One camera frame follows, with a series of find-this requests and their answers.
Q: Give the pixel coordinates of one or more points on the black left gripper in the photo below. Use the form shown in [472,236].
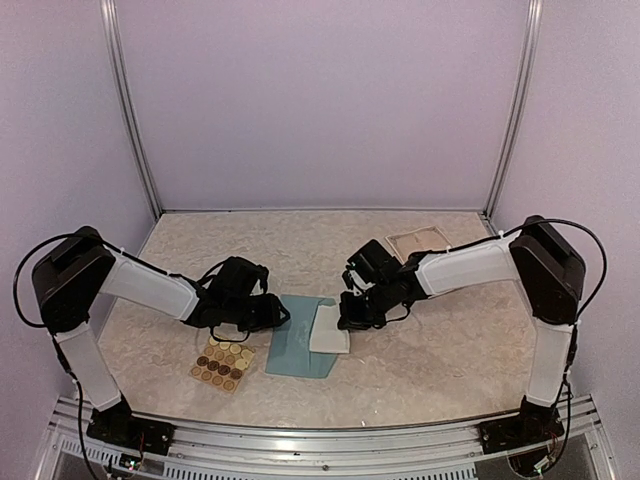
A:
[272,316]

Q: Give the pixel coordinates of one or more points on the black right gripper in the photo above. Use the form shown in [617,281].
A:
[350,319]

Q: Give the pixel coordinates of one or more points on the beige lined letter paper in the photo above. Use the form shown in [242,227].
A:
[325,336]

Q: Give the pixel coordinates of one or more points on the teal blue envelope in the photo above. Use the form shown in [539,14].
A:
[289,353]

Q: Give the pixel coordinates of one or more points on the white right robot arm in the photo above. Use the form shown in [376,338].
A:
[534,254]

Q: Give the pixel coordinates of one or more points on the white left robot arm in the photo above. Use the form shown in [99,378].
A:
[56,284]

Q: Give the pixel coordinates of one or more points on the round sticker seal sheet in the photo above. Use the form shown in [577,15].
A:
[223,364]

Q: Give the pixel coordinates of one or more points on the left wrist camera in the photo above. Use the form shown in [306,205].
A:
[239,277]

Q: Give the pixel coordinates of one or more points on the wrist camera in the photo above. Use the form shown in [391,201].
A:
[239,277]
[371,265]

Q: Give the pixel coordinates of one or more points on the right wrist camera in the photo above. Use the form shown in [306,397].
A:
[371,265]

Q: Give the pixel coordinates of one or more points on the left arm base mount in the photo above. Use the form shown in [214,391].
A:
[119,426]

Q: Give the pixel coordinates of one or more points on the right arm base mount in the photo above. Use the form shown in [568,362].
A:
[531,425]

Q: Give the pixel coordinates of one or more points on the aluminium front rail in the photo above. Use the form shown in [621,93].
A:
[442,450]

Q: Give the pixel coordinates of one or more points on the left aluminium frame post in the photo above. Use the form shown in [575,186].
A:
[109,16]

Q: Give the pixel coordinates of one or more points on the aluminium frame post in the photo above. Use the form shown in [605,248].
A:
[517,106]
[109,16]

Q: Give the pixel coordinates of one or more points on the right aluminium frame post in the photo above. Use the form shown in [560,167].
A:
[517,106]

